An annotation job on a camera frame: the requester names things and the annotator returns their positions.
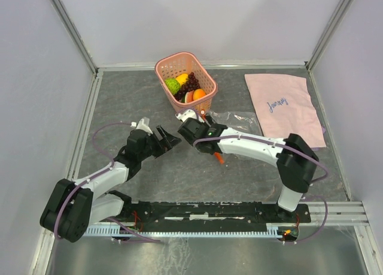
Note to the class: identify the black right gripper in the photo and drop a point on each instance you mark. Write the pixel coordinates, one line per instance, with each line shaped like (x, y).
(203, 124)

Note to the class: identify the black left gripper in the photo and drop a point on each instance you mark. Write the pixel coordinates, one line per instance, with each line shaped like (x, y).
(173, 141)

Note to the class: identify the pink plastic basket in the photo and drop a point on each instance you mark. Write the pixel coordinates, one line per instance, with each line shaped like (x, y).
(185, 62)

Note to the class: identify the dark red toy grapes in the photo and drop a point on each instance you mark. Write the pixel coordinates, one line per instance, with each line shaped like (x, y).
(191, 84)

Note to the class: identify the green toy fruit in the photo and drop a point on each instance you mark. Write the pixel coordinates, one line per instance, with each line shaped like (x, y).
(173, 85)

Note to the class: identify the clear zip top bag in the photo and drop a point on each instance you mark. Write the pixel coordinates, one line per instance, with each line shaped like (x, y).
(239, 120)

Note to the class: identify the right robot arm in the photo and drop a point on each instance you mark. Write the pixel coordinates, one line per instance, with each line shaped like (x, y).
(295, 161)

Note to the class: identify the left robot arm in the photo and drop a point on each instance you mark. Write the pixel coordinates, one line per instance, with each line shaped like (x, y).
(74, 205)

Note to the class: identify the toy peach slice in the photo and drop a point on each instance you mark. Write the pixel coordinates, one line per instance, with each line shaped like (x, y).
(188, 97)

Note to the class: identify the orange toy fruit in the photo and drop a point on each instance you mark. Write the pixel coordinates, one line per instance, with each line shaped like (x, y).
(198, 94)

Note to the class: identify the yellow toy mango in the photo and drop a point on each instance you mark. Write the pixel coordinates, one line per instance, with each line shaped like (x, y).
(182, 78)

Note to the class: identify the pink cloth with writing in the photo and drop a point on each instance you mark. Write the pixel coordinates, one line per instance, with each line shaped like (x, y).
(283, 106)

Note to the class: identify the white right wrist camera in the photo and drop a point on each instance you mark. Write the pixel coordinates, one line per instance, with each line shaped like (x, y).
(187, 114)

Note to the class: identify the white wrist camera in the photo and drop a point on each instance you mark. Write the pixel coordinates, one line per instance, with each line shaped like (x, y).
(187, 114)
(142, 124)

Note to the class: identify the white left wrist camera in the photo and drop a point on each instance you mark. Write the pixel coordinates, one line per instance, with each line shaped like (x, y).
(142, 124)

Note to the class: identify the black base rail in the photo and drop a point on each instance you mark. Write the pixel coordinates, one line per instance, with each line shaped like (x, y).
(199, 216)

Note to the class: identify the light blue cable duct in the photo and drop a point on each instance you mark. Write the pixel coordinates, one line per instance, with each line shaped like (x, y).
(116, 231)

